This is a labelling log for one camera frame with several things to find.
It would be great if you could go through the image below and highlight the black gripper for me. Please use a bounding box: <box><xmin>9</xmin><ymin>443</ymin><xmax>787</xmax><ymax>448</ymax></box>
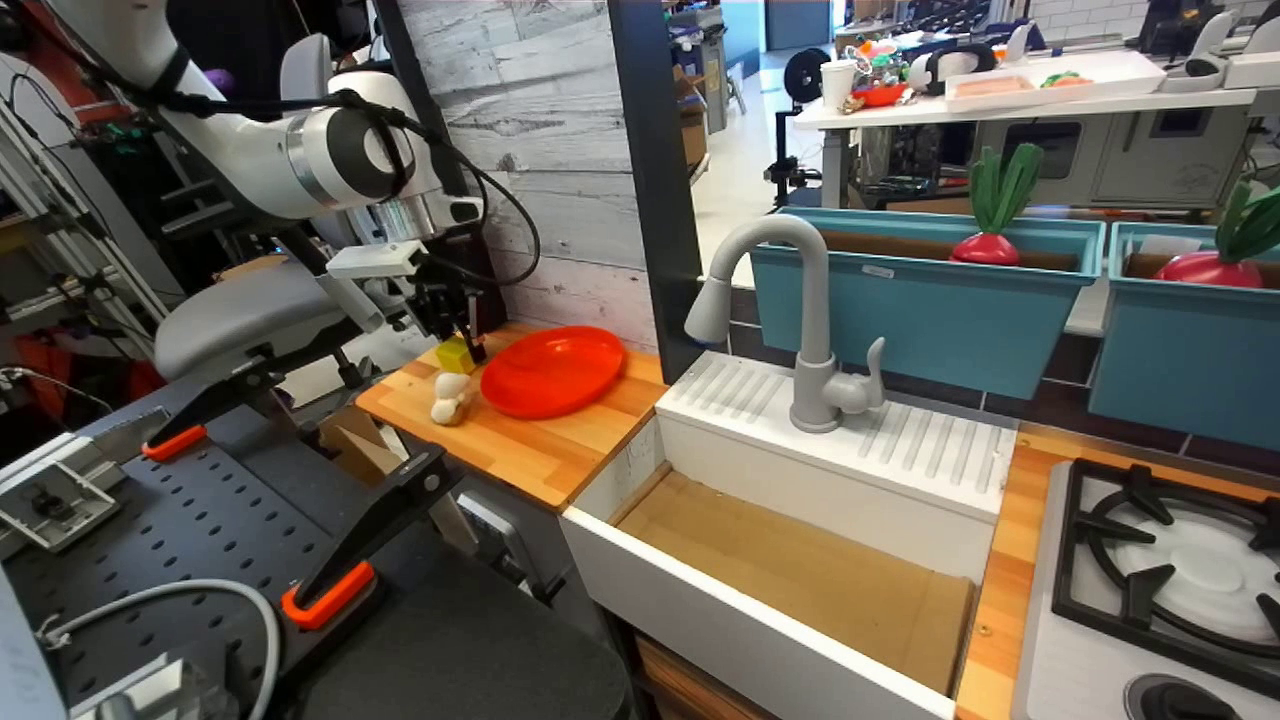
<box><xmin>393</xmin><ymin>240</ymin><xmax>488</xmax><ymax>356</ymax></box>

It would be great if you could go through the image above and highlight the small yellow block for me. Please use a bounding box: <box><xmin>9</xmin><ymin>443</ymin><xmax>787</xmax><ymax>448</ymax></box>
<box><xmin>433</xmin><ymin>333</ymin><xmax>480</xmax><ymax>381</ymax></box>

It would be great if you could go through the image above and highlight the small white toy object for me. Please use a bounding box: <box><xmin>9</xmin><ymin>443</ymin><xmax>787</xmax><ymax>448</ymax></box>
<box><xmin>422</xmin><ymin>368</ymin><xmax>480</xmax><ymax>434</ymax></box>

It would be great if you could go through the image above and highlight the round orange plate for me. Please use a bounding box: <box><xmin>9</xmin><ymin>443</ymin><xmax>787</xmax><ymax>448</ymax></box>
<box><xmin>475</xmin><ymin>325</ymin><xmax>633</xmax><ymax>424</ymax></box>

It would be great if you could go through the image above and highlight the dark grey table plate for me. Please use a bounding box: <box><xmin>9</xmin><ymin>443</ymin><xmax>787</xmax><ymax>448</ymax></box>
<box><xmin>271</xmin><ymin>503</ymin><xmax>637</xmax><ymax>720</ymax></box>

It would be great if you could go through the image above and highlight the wooden cutting board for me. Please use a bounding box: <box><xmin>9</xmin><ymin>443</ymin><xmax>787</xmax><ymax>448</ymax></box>
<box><xmin>353</xmin><ymin>325</ymin><xmax>671</xmax><ymax>518</ymax></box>

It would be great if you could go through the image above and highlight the grey padded chair seat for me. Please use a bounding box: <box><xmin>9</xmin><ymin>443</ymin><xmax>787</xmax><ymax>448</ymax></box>
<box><xmin>147</xmin><ymin>258</ymin><xmax>353</xmax><ymax>389</ymax></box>

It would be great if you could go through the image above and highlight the grey toy faucet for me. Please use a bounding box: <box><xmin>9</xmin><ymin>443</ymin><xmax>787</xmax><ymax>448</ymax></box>
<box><xmin>679</xmin><ymin>211</ymin><xmax>890</xmax><ymax>436</ymax></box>

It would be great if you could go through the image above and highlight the black perforated mounting board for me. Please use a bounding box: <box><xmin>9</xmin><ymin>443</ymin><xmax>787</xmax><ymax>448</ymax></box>
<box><xmin>0</xmin><ymin>401</ymin><xmax>445</xmax><ymax>720</ymax></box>

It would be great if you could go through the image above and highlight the white toy sink basin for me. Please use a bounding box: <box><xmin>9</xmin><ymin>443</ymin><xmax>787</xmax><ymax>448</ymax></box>
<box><xmin>556</xmin><ymin>350</ymin><xmax>1020</xmax><ymax>720</ymax></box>

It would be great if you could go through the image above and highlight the teal planter box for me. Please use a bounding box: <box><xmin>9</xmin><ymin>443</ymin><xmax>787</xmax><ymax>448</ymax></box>
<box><xmin>1083</xmin><ymin>215</ymin><xmax>1280</xmax><ymax>458</ymax></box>
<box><xmin>749</xmin><ymin>199</ymin><xmax>1112</xmax><ymax>403</ymax></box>

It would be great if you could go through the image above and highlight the red toy radish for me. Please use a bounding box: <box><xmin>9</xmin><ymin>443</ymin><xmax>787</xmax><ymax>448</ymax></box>
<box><xmin>1151</xmin><ymin>178</ymin><xmax>1280</xmax><ymax>292</ymax></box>
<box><xmin>944</xmin><ymin>140</ymin><xmax>1050</xmax><ymax>269</ymax></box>

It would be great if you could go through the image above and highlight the white background table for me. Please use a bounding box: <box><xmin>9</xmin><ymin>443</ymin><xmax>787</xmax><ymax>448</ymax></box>
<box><xmin>793</xmin><ymin>49</ymin><xmax>1280</xmax><ymax>211</ymax></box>

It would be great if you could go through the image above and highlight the toy stove with black grate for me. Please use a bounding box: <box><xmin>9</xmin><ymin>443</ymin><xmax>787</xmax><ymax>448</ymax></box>
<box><xmin>1013</xmin><ymin>458</ymin><xmax>1280</xmax><ymax>720</ymax></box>

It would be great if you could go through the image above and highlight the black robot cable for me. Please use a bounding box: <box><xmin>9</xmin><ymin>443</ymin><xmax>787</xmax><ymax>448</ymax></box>
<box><xmin>323</xmin><ymin>85</ymin><xmax>546</xmax><ymax>292</ymax></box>

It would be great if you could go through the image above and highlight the black vertical post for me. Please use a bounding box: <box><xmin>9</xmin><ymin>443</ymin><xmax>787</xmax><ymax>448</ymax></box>
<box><xmin>605</xmin><ymin>0</ymin><xmax>708</xmax><ymax>389</ymax></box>

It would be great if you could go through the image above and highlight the black clamp with orange handle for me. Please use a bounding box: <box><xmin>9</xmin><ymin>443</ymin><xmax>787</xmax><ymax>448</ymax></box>
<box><xmin>276</xmin><ymin>448</ymin><xmax>461</xmax><ymax>637</ymax></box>
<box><xmin>137</xmin><ymin>341</ymin><xmax>313</xmax><ymax>470</ymax></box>

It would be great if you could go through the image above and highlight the grey cable loop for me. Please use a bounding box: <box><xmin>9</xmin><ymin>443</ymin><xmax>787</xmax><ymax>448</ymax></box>
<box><xmin>34</xmin><ymin>573</ymin><xmax>289</xmax><ymax>720</ymax></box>

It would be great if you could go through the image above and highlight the silver metal bracket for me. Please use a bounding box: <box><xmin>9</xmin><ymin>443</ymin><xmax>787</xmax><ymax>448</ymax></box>
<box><xmin>0</xmin><ymin>458</ymin><xmax>122</xmax><ymax>557</ymax></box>

